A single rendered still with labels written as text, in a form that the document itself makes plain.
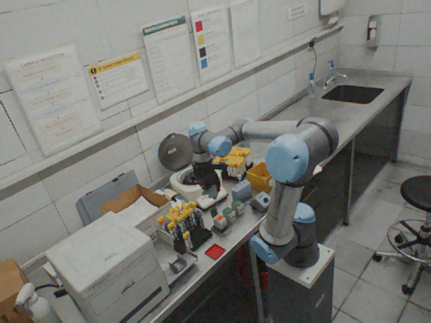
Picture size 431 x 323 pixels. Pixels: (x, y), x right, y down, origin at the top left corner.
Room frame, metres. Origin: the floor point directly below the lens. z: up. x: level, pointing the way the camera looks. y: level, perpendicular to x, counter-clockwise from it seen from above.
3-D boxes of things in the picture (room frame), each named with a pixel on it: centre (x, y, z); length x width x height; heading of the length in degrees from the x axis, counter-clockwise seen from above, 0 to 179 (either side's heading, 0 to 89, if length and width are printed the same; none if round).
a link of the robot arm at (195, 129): (1.14, 0.04, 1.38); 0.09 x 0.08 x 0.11; 33
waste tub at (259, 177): (1.45, -0.25, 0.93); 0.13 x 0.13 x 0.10; 37
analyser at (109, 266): (0.87, 0.44, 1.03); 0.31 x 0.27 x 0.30; 131
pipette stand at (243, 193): (1.35, -0.11, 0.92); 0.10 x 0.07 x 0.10; 126
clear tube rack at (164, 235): (1.21, 0.21, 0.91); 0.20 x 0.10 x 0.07; 131
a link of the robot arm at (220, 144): (1.06, -0.03, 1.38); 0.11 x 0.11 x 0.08; 33
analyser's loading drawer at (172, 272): (0.93, 0.24, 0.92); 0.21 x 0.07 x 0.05; 131
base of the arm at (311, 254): (0.91, -0.27, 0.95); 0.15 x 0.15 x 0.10
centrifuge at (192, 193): (1.49, 0.10, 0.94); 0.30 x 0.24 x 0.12; 32
